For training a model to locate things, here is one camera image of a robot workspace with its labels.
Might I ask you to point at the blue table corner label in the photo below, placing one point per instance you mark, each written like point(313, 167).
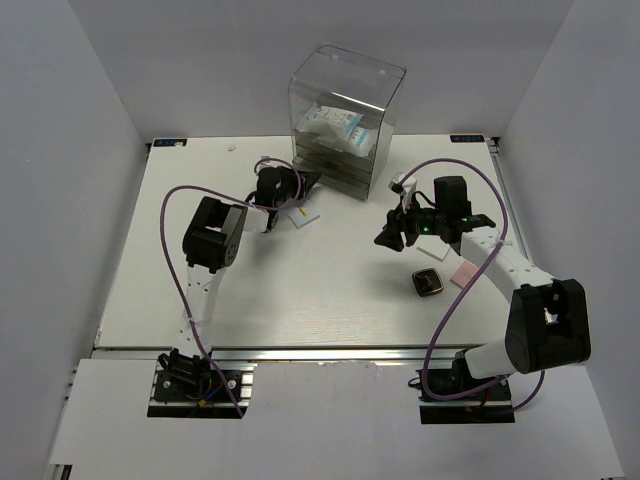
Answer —
point(467, 138)
point(169, 142)

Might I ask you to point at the pink sticky pad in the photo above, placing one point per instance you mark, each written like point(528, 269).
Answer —
point(463, 275)

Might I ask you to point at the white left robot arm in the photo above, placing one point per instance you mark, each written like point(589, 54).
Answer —
point(212, 239)

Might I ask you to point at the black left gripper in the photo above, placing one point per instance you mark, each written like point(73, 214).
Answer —
point(308, 180)

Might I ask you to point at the clear acrylic makeup organizer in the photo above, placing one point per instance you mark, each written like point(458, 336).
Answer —
point(338, 77)

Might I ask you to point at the white pad with yellow stick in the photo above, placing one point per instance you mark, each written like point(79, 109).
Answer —
point(303, 214)

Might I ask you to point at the aluminium front rail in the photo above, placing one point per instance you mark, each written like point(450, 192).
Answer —
point(274, 354)

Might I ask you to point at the blue table corner label right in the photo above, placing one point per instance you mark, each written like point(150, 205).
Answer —
point(467, 138)

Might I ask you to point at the white pad right yellow stick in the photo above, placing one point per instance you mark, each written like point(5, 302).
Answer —
point(438, 252)

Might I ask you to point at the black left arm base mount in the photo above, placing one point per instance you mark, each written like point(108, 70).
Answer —
point(189, 387)

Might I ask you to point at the blue table corner label left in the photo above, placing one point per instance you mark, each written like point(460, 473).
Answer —
point(169, 142)

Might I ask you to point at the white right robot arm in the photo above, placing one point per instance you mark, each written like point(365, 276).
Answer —
point(547, 326)

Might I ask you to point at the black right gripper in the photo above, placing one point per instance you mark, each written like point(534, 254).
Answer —
point(390, 237)

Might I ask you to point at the black gold compact case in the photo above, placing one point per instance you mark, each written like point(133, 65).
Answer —
point(427, 282)

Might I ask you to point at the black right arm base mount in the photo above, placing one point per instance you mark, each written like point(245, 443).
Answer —
point(453, 397)

